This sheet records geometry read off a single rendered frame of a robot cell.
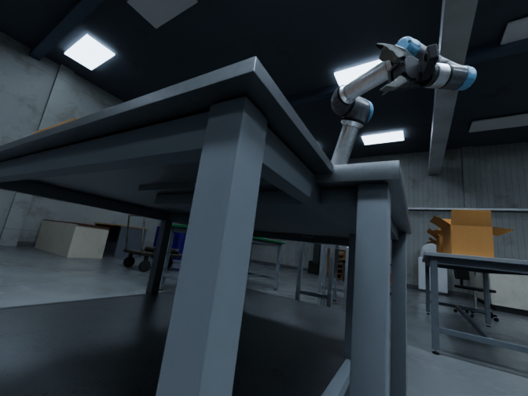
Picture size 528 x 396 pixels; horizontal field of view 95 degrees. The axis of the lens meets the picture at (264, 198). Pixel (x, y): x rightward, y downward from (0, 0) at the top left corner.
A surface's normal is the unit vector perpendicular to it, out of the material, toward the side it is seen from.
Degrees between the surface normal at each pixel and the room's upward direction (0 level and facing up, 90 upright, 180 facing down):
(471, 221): 100
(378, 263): 90
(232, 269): 90
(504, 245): 90
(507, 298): 90
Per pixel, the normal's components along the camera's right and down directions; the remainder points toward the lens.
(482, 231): -0.42, -0.24
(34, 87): 0.84, -0.01
